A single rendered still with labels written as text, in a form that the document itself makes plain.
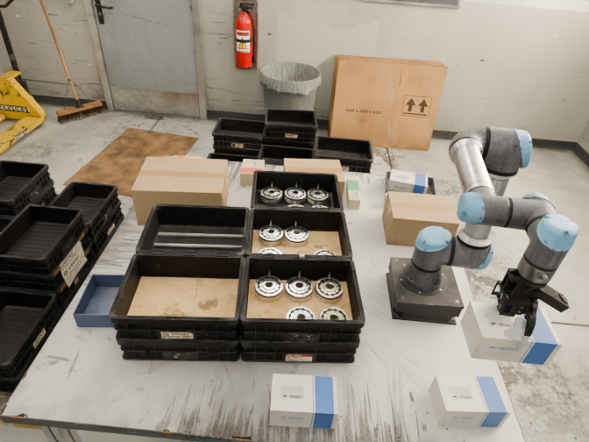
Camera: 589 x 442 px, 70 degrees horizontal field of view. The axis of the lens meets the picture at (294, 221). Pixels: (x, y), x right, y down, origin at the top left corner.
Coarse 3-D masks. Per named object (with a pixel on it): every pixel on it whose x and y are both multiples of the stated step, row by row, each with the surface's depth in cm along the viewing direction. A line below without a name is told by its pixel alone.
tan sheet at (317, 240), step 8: (256, 232) 180; (312, 232) 183; (320, 232) 183; (328, 232) 183; (336, 232) 184; (256, 240) 176; (312, 240) 179; (320, 240) 179; (328, 240) 179; (336, 240) 180; (256, 248) 172; (280, 248) 173; (288, 248) 174; (296, 248) 174; (304, 248) 174; (312, 248) 175; (320, 248) 175; (328, 248) 175; (336, 248) 176
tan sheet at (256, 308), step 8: (256, 280) 158; (280, 280) 159; (344, 288) 158; (248, 296) 152; (256, 296) 152; (312, 296) 154; (344, 296) 155; (248, 304) 149; (256, 304) 149; (264, 304) 149; (272, 304) 150; (280, 304) 150; (288, 304) 150; (296, 304) 150; (304, 304) 150; (312, 304) 151; (320, 304) 151; (328, 304) 151; (336, 304) 151; (344, 304) 152; (248, 312) 146; (256, 312) 146; (264, 312) 147; (272, 312) 147; (280, 312) 147; (320, 312) 148
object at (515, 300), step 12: (504, 276) 103; (516, 276) 99; (504, 288) 103; (516, 288) 100; (528, 288) 101; (540, 288) 98; (504, 300) 102; (516, 300) 101; (528, 300) 102; (504, 312) 103; (516, 312) 104
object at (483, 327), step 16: (480, 304) 114; (496, 304) 115; (464, 320) 118; (480, 320) 110; (496, 320) 110; (512, 320) 111; (544, 320) 111; (480, 336) 107; (496, 336) 106; (544, 336) 107; (480, 352) 109; (496, 352) 109; (512, 352) 109; (528, 352) 108; (544, 352) 108
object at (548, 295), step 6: (546, 288) 102; (534, 294) 101; (540, 294) 100; (546, 294) 100; (552, 294) 102; (558, 294) 104; (546, 300) 101; (552, 300) 101; (558, 300) 102; (564, 300) 103; (552, 306) 103; (558, 306) 103; (564, 306) 102
